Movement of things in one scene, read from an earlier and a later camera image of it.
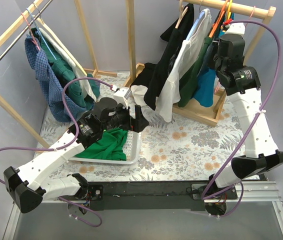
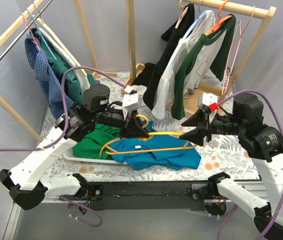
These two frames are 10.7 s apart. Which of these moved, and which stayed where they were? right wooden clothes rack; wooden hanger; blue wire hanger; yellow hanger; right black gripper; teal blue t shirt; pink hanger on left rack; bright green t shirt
Moved: yellow hanger; teal blue t shirt; right black gripper
Stayed: pink hanger on left rack; blue wire hanger; bright green t shirt; right wooden clothes rack; wooden hanger
